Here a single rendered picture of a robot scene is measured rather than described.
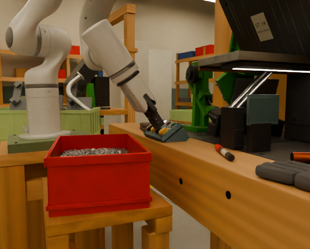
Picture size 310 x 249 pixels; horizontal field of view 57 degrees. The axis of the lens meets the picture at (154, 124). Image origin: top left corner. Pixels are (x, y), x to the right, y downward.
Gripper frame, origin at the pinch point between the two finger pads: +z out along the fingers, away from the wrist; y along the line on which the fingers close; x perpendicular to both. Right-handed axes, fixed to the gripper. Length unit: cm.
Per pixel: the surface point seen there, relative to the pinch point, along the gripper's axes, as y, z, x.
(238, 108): 20.0, 4.2, 13.9
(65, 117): -79, -7, -18
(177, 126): 2.3, 4.6, 4.0
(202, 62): 16.0, -9.7, 13.7
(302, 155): 36.8, 13.1, 11.3
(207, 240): -89, 124, 8
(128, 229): -4.4, 23.8, -26.0
